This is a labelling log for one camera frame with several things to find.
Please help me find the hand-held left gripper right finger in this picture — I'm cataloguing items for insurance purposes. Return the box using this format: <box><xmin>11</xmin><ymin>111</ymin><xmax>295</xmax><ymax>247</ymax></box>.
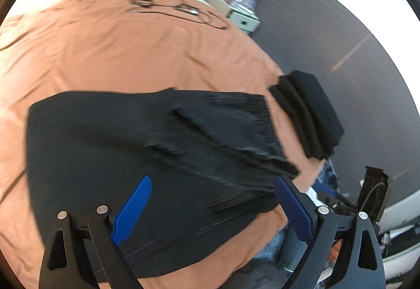
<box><xmin>275</xmin><ymin>176</ymin><xmax>386</xmax><ymax>289</ymax></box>

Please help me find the white nightstand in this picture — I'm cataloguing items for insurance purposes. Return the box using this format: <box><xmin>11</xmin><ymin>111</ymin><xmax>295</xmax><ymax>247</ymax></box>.
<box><xmin>209</xmin><ymin>0</ymin><xmax>262</xmax><ymax>35</ymax></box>

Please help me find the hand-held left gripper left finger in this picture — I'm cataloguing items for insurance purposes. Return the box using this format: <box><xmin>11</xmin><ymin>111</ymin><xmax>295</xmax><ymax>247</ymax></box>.
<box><xmin>39</xmin><ymin>176</ymin><xmax>152</xmax><ymax>289</ymax></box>

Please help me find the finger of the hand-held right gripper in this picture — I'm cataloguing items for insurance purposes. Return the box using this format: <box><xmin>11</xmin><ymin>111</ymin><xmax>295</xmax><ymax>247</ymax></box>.
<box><xmin>314</xmin><ymin>189</ymin><xmax>359</xmax><ymax>214</ymax></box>

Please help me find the black cable with adapter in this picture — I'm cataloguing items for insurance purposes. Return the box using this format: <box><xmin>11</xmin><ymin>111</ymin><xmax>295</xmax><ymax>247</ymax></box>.
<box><xmin>126</xmin><ymin>0</ymin><xmax>176</xmax><ymax>14</ymax></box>
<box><xmin>154</xmin><ymin>2</ymin><xmax>230</xmax><ymax>31</ymax></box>

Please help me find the brown blanket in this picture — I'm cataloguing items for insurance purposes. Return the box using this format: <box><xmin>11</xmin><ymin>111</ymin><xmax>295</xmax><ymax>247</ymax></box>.
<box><xmin>0</xmin><ymin>0</ymin><xmax>329</xmax><ymax>285</ymax></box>

